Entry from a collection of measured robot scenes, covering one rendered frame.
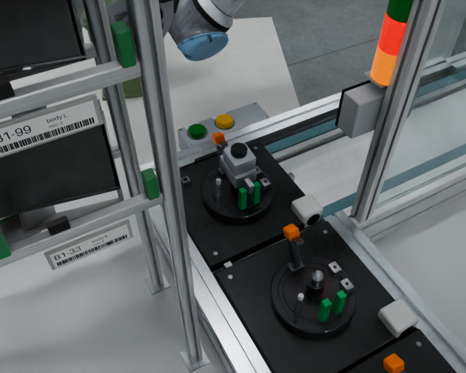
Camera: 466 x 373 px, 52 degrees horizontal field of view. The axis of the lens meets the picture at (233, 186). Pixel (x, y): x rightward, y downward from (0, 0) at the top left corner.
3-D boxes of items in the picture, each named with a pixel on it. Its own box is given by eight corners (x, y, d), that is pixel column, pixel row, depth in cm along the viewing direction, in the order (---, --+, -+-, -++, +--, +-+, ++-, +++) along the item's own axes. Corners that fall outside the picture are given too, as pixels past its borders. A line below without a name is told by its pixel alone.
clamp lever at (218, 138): (218, 168, 96) (210, 134, 92) (227, 165, 97) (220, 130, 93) (225, 175, 93) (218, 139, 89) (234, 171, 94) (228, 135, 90)
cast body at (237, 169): (219, 166, 91) (219, 140, 85) (239, 158, 92) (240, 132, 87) (240, 197, 87) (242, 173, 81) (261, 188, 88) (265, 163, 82)
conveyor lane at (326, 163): (163, 212, 106) (157, 182, 98) (444, 98, 133) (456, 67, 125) (223, 317, 89) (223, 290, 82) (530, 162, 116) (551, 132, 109)
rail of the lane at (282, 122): (132, 201, 108) (124, 168, 100) (427, 86, 136) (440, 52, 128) (141, 218, 105) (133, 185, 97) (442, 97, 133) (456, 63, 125)
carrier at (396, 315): (214, 279, 84) (212, 237, 75) (326, 226, 92) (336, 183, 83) (290, 405, 70) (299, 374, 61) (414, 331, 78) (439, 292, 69)
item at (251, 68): (1, 40, 158) (-2, 32, 156) (271, 24, 165) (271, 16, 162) (-62, 203, 112) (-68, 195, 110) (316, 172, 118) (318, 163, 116)
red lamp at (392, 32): (370, 43, 69) (378, 10, 65) (396, 34, 71) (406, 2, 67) (393, 60, 66) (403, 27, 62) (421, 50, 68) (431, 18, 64)
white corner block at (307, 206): (288, 214, 94) (291, 200, 91) (308, 205, 96) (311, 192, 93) (302, 231, 91) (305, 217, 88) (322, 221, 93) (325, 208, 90)
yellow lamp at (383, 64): (363, 72, 73) (370, 44, 69) (388, 63, 74) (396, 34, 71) (385, 89, 70) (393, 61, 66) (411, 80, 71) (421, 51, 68)
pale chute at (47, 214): (53, 215, 89) (47, 192, 89) (124, 197, 92) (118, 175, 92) (24, 234, 62) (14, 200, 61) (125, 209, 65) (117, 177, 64)
